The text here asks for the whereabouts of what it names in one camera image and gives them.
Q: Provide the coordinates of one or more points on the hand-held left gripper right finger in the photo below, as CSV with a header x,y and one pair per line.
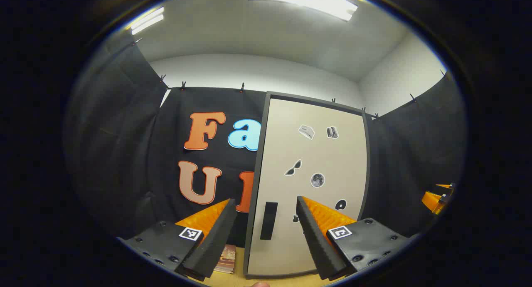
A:
x,y
318,245

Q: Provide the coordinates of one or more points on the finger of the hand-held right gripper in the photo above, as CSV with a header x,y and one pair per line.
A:
x,y
432,200
444,186

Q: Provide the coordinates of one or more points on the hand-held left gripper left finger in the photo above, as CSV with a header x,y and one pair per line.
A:
x,y
212,241

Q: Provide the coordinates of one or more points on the grey cabinet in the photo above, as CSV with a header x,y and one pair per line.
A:
x,y
256,183

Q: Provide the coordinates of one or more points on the black backdrop cloth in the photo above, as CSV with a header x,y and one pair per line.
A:
x,y
124,154

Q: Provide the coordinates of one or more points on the row of black cloth clips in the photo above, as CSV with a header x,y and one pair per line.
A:
x,y
183,86

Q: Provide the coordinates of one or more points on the ceiling light panel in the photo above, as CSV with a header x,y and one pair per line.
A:
x,y
147,21
303,0

